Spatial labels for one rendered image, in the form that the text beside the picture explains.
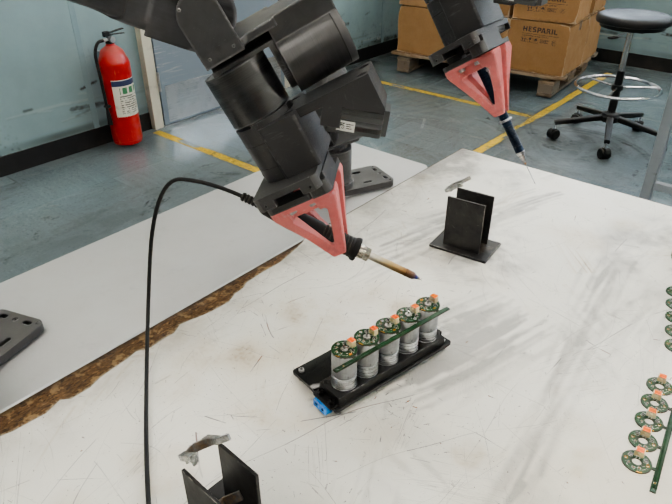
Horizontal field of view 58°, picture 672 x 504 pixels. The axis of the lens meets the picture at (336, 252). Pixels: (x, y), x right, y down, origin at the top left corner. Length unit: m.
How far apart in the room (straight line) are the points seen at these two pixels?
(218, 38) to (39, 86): 2.74
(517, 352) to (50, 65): 2.82
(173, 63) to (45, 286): 2.78
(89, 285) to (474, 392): 0.49
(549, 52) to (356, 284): 3.42
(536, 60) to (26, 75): 2.84
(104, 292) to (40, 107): 2.49
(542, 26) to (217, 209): 3.32
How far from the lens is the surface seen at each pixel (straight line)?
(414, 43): 4.45
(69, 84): 3.30
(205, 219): 0.94
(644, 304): 0.83
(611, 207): 1.04
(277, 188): 0.54
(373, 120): 0.54
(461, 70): 0.76
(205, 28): 0.51
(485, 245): 0.87
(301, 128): 0.53
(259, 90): 0.54
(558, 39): 4.07
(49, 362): 0.72
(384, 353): 0.62
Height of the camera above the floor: 1.19
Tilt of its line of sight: 32 degrees down
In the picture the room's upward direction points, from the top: straight up
